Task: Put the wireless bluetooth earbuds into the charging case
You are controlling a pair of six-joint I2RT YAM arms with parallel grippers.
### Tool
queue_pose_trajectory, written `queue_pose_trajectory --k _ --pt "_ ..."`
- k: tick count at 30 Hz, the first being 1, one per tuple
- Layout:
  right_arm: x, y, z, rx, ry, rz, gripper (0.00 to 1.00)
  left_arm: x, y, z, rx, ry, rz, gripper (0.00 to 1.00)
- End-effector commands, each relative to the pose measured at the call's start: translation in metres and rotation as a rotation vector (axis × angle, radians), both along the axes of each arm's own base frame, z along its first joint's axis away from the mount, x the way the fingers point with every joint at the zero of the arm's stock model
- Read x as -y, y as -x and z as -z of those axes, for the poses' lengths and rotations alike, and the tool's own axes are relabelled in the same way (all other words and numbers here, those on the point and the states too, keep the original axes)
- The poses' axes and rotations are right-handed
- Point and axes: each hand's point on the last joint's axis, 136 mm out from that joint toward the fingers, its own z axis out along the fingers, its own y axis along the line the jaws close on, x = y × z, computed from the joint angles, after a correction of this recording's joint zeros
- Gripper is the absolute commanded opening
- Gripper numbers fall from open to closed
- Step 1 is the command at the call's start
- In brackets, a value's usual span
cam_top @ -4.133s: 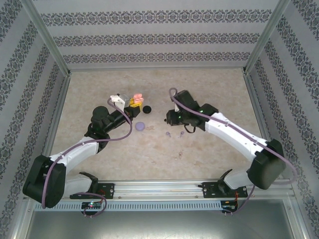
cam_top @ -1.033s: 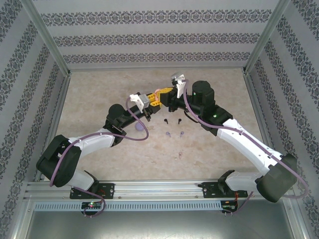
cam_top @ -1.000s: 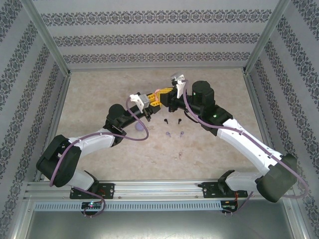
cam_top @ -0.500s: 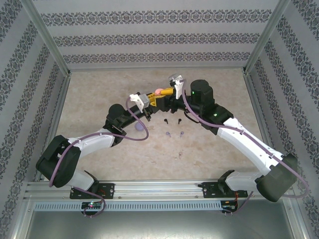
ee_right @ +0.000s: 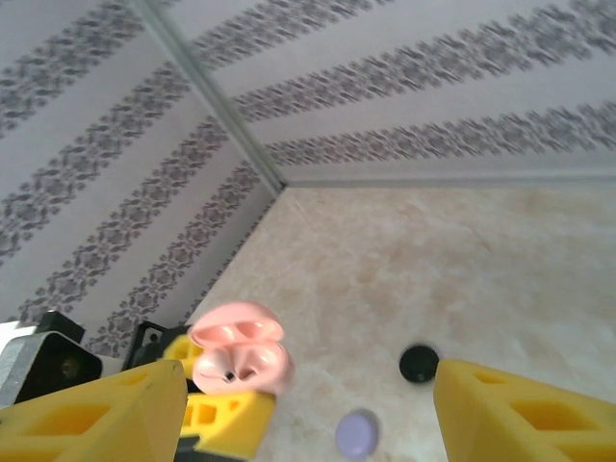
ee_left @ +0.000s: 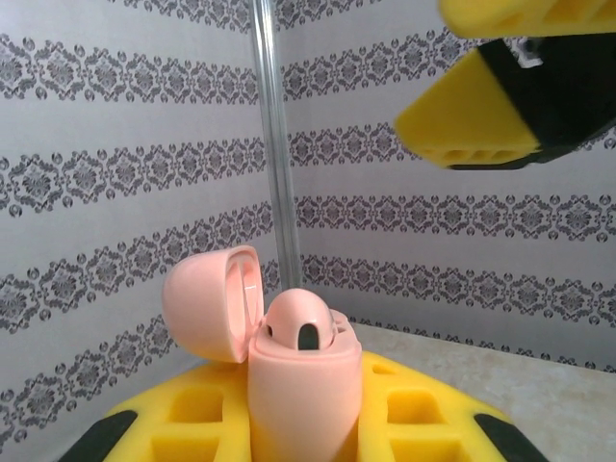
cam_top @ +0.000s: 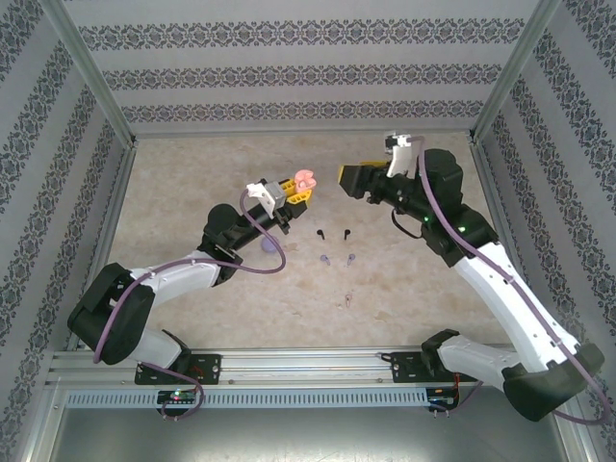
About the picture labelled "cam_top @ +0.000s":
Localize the aluminium mounting rail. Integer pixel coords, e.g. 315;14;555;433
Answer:
45;346;574;389

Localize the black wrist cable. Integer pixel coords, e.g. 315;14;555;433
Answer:
390;209;427;241

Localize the aluminium table side rail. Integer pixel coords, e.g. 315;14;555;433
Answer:
469;139;548;347
64;141;139;351

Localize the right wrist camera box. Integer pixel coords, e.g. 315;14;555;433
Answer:
383;133;415;178

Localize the pink earbud charging case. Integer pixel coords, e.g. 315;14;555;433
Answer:
294;168;321;192

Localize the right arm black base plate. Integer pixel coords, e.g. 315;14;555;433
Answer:
390;350;480;385

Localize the slotted grey cable duct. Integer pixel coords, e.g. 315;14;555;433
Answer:
64;388;463;409

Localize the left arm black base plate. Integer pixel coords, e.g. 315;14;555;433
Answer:
134;353;222;386

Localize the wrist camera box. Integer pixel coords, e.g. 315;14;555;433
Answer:
383;133;415;178
245;178;286;214

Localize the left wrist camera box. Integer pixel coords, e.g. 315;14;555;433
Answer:
245;178;286;214

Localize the grey metal sheet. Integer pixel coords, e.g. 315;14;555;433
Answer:
45;406;586;462

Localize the aluminium frame post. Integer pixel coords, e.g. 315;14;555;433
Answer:
467;0;564;145
38;0;139;148

